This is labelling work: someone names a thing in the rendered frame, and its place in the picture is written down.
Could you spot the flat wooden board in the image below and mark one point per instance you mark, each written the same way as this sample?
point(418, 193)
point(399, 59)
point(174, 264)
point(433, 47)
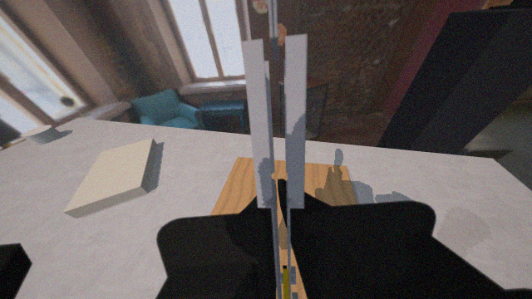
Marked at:
point(326, 182)

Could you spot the beige rectangular block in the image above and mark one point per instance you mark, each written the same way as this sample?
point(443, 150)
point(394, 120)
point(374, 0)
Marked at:
point(118, 175)

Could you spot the white short cylinder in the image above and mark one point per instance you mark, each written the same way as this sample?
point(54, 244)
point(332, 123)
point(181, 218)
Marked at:
point(42, 135)

